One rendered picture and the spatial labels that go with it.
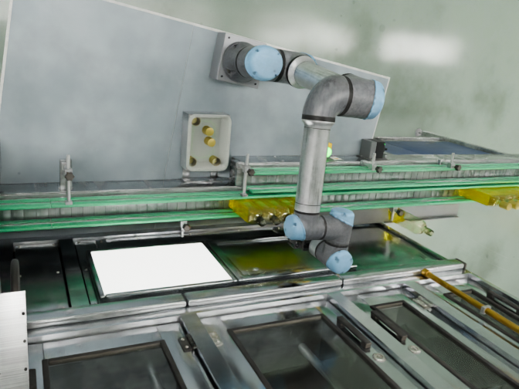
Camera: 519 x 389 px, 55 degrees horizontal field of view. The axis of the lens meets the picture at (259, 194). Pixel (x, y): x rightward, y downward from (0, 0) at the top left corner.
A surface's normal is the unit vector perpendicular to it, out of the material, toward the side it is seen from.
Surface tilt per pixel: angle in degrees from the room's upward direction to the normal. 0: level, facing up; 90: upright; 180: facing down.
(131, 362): 90
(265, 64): 8
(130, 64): 0
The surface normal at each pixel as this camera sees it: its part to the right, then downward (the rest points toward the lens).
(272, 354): 0.10, -0.95
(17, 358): 0.41, -0.20
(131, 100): 0.42, 0.30
